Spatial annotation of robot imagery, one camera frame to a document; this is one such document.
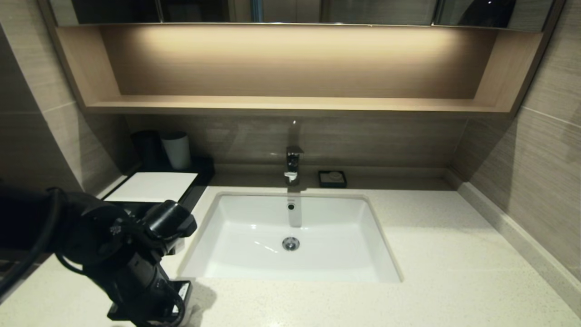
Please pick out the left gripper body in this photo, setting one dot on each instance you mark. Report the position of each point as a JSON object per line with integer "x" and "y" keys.
{"x": 140, "y": 286}

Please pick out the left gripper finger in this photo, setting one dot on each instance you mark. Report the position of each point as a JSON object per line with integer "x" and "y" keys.
{"x": 184, "y": 295}

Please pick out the grey plastic cup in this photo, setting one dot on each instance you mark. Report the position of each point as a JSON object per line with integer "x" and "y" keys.
{"x": 178, "y": 152}

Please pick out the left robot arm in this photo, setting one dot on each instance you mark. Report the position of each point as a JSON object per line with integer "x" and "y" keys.
{"x": 95, "y": 227}

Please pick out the black amenity drawer box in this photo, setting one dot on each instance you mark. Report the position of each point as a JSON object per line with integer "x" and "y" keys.
{"x": 202, "y": 179}

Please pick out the chrome sink drain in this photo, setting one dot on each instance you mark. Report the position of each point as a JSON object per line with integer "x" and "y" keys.
{"x": 291, "y": 244}

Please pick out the black cup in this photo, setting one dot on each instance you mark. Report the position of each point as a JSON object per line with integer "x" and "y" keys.
{"x": 146, "y": 145}

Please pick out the white sink basin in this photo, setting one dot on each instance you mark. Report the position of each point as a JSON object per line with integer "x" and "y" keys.
{"x": 336, "y": 245}

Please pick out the chrome faucet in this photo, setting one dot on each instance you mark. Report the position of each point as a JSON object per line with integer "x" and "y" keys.
{"x": 293, "y": 163}

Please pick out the black soap dish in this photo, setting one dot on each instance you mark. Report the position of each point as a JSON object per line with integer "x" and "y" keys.
{"x": 323, "y": 181}

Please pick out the round soap bar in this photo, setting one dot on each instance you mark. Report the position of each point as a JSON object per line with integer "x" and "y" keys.
{"x": 335, "y": 175}

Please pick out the mirror cabinet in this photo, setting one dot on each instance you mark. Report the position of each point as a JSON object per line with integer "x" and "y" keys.
{"x": 363, "y": 11}

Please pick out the wooden wall shelf niche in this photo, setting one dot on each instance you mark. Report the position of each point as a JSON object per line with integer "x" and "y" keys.
{"x": 295, "y": 104}

